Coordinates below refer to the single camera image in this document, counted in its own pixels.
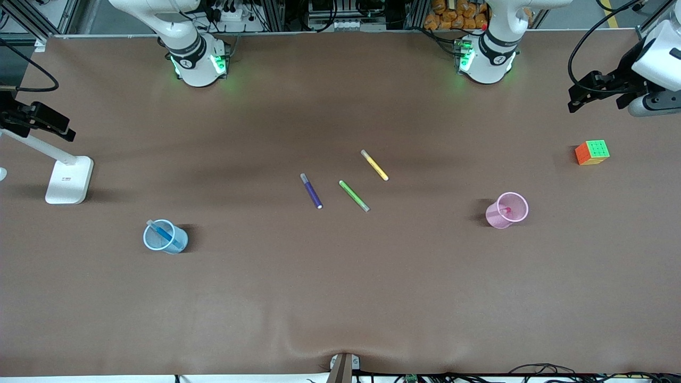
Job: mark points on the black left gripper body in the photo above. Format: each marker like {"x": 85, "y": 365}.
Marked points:
{"x": 623, "y": 78}

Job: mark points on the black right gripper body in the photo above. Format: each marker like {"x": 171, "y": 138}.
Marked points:
{"x": 10, "y": 118}

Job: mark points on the blue marker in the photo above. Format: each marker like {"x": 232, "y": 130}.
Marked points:
{"x": 161, "y": 232}

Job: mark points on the pink marker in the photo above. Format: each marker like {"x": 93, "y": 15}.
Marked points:
{"x": 504, "y": 211}

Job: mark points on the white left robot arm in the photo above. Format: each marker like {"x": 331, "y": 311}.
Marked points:
{"x": 489, "y": 58}

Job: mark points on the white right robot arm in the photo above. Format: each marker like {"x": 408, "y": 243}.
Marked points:
{"x": 194, "y": 58}

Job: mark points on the white lamp stand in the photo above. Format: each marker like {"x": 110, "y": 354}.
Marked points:
{"x": 68, "y": 178}

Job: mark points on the colourful puzzle cube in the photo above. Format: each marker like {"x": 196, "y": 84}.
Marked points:
{"x": 592, "y": 152}

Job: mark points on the orange snack bags pile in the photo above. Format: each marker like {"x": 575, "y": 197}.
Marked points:
{"x": 455, "y": 13}

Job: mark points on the pink plastic cup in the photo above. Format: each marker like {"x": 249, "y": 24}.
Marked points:
{"x": 500, "y": 219}

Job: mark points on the light blue plastic cup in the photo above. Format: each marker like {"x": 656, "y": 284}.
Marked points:
{"x": 178, "y": 244}

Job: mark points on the white power strip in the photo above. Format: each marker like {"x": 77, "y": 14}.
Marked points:
{"x": 239, "y": 15}

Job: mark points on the yellow marker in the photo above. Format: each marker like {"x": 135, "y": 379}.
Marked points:
{"x": 374, "y": 165}

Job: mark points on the purple marker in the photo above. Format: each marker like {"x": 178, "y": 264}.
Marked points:
{"x": 311, "y": 190}

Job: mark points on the green marker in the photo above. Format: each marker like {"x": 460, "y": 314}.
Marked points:
{"x": 354, "y": 196}

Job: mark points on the metal table edge clamp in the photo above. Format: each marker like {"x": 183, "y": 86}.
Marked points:
{"x": 343, "y": 368}

